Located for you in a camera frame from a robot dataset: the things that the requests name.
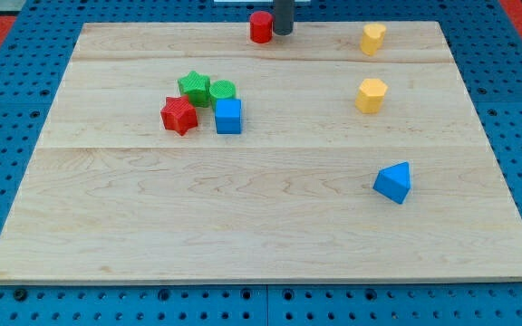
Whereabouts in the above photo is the blue triangular prism block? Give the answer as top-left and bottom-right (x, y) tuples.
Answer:
(373, 162), (411, 205)

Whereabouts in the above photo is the yellow hexagon block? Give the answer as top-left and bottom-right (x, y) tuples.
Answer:
(354, 79), (388, 114)

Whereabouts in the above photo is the red star block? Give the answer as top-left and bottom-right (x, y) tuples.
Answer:
(160, 95), (198, 136)

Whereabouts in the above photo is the red cylinder block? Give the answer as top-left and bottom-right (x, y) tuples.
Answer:
(249, 11), (274, 43)

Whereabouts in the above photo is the yellow heart block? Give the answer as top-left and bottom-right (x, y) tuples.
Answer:
(360, 23), (387, 56)

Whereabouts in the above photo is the blue cube block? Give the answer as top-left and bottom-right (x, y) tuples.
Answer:
(215, 99), (242, 134)

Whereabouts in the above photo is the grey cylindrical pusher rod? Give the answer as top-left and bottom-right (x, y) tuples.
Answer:
(273, 0), (295, 35)

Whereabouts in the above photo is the green star block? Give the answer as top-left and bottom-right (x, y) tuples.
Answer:
(178, 71), (210, 108)

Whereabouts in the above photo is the light wooden board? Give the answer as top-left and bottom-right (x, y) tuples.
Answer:
(0, 21), (522, 285)

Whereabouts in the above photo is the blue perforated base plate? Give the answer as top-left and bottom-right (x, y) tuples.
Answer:
(0, 1), (522, 325)

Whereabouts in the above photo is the green cylinder block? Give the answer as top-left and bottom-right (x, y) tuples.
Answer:
(208, 80), (237, 110)

